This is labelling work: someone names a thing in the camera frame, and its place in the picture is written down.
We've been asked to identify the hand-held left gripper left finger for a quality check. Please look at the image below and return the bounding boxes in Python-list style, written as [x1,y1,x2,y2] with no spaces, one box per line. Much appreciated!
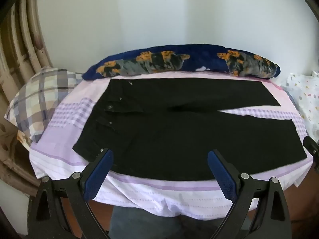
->
[27,148,114,239]

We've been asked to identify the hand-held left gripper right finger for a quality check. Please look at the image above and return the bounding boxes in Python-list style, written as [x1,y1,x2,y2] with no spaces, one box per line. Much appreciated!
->
[207,150,292,239]

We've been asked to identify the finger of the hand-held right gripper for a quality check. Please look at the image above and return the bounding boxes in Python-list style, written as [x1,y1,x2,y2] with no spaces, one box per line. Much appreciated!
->
[303,136,319,173]

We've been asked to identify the black pants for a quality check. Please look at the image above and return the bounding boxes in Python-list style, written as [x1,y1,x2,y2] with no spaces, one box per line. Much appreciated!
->
[72,78,307,182]

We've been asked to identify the pink purple checked bed sheet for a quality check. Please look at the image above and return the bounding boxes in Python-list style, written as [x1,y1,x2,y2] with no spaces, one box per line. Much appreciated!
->
[29,70,315,221]

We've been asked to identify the white dotted cloth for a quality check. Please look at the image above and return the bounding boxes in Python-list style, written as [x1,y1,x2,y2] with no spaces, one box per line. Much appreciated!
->
[282,71,319,142]

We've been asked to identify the person's legs in jeans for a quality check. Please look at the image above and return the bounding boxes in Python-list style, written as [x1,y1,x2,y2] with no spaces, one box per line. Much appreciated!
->
[109,205,225,239]

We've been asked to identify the plaid pillow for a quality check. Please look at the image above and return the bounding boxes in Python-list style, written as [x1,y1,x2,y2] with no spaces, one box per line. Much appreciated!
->
[4,67,84,145]

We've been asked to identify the blue orange printed blanket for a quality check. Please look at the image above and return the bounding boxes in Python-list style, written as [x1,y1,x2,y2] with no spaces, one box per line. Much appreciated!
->
[82,44,281,81]

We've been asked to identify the beige wooden headboard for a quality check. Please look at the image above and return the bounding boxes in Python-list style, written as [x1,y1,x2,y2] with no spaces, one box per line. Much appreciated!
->
[0,0,54,197]

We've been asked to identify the brown wooden bed frame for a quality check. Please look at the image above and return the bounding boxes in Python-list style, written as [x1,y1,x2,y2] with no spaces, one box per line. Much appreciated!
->
[61,179,315,239]

